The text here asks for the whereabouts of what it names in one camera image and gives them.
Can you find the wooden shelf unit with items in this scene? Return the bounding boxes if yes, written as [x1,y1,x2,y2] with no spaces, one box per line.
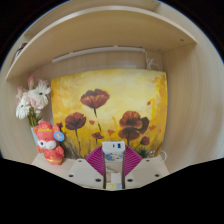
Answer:
[4,0,198,81]

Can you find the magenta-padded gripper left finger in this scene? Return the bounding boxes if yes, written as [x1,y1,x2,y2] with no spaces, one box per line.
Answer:
[64,145,108,190]

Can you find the thin white lamp cable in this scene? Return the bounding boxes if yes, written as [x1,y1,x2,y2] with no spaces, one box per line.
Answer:
[144,49,161,71]

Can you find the yellow poppy flower painting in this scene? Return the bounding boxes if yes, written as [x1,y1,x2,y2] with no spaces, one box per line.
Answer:
[50,68,169,160]

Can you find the pale blue flower vase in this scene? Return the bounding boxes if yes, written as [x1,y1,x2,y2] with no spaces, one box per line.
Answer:
[30,125,43,148]

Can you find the white and pink flower bouquet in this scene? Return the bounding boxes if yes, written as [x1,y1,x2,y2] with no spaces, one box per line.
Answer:
[14,75,52,128]

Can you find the white light bar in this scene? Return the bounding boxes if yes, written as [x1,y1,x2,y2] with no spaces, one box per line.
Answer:
[51,45,147,65]

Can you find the red plush mascot toy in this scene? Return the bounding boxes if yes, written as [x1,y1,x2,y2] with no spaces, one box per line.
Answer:
[31,120,66,166]

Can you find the white printed charger block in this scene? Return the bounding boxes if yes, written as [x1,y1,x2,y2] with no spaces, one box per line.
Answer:
[101,140,127,183]

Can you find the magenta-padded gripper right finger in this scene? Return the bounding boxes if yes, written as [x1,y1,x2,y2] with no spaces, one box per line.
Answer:
[122,145,170,190]

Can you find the white power cable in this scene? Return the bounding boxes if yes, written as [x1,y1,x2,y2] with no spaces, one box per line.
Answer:
[159,150,168,163]

